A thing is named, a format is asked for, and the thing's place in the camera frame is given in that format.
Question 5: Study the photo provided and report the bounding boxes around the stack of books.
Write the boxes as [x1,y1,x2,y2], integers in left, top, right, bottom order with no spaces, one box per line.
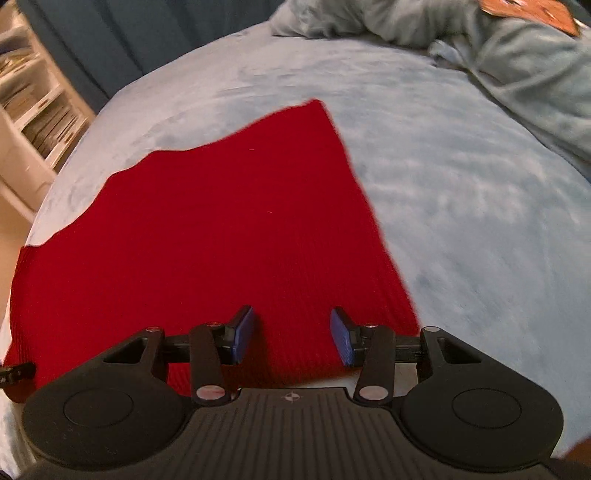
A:
[0,48,80,158]

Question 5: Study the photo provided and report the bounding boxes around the white shelf unit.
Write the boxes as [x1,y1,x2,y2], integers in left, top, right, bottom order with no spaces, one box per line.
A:
[0,9,96,223]

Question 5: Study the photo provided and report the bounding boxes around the orange printed cloth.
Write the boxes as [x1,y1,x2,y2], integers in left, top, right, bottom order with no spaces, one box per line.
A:
[479,0,581,36]

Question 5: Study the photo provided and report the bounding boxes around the light blue bed blanket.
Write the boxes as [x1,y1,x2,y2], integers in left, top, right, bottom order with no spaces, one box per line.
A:
[0,21,591,480]

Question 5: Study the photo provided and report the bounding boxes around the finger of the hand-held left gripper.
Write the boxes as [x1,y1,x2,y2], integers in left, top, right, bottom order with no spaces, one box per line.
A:
[0,362,36,385]

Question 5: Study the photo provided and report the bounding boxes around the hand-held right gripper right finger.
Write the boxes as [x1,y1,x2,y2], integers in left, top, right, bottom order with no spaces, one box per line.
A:
[329,307,482,403]

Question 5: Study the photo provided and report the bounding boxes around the grey-blue crumpled cloth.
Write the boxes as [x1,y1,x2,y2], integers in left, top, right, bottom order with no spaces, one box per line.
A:
[270,0,591,182]

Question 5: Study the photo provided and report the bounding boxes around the dark blue curtain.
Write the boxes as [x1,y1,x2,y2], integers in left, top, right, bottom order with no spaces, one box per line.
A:
[16,0,296,114]

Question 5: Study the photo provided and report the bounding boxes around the red knit sweater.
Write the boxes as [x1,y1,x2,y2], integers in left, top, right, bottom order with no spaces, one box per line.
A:
[4,99,422,405]

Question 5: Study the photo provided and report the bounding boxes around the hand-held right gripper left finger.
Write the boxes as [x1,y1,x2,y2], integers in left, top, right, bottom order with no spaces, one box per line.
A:
[102,305,257,408]

